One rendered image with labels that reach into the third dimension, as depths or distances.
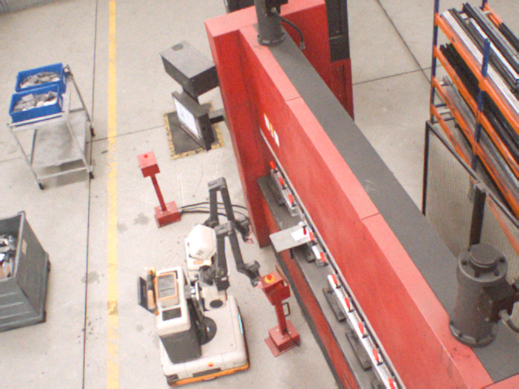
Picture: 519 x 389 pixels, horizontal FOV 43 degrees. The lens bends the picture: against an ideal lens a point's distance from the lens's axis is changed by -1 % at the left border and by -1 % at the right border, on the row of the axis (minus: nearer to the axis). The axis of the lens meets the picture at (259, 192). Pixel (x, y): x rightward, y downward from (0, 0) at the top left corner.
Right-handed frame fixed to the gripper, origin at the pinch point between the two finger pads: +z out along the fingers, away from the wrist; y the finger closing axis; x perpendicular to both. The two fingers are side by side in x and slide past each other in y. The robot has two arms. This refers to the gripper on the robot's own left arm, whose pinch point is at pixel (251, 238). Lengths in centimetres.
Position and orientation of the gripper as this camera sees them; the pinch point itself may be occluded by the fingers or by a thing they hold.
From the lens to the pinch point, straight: 495.1
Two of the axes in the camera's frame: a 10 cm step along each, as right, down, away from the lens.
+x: -8.1, 5.1, 3.0
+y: -1.6, -6.8, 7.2
